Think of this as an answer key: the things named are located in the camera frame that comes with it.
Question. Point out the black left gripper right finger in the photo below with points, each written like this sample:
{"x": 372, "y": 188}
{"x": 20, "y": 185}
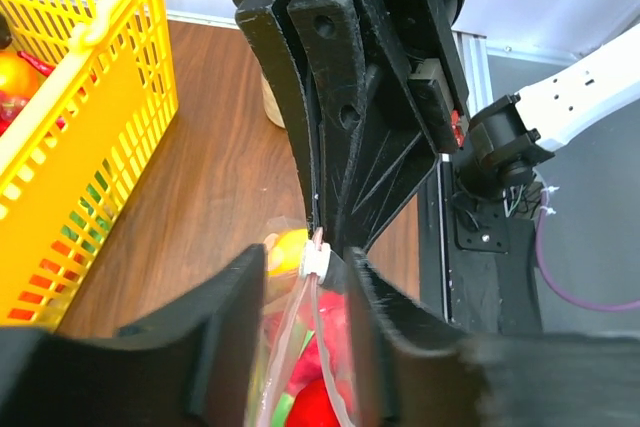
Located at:
{"x": 413, "y": 369}

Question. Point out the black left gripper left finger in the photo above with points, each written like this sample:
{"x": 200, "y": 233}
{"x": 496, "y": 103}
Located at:
{"x": 186, "y": 364}

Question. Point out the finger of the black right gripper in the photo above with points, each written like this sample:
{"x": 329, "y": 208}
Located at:
{"x": 264, "y": 23}
{"x": 374, "y": 150}

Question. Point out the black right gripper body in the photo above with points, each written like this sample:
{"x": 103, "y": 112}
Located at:
{"x": 415, "y": 37}

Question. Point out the red pink fruit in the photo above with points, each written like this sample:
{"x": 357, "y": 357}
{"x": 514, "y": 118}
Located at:
{"x": 333, "y": 314}

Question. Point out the clear zip top bag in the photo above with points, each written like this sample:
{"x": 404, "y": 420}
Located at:
{"x": 289, "y": 318}

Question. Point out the purple grape bunch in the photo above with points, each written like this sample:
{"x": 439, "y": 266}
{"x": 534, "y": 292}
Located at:
{"x": 11, "y": 106}

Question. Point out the red bell pepper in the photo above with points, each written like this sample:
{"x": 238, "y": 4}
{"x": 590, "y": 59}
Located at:
{"x": 312, "y": 408}

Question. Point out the orange fruit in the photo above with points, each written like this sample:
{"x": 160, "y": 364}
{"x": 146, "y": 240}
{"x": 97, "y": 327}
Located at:
{"x": 18, "y": 78}
{"x": 284, "y": 251}

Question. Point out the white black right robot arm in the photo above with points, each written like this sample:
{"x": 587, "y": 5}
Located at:
{"x": 503, "y": 142}

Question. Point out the cream metal cup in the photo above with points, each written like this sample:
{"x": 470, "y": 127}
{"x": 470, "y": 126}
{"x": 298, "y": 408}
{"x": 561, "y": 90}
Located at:
{"x": 270, "y": 104}

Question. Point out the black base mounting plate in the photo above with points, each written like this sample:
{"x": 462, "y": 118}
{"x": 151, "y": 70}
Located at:
{"x": 477, "y": 266}

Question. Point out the yellow plastic basket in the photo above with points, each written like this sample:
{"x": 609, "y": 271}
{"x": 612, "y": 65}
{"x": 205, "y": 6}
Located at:
{"x": 73, "y": 156}

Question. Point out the red chili pepper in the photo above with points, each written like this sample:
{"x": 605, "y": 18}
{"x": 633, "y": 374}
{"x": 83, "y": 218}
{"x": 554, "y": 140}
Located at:
{"x": 40, "y": 66}

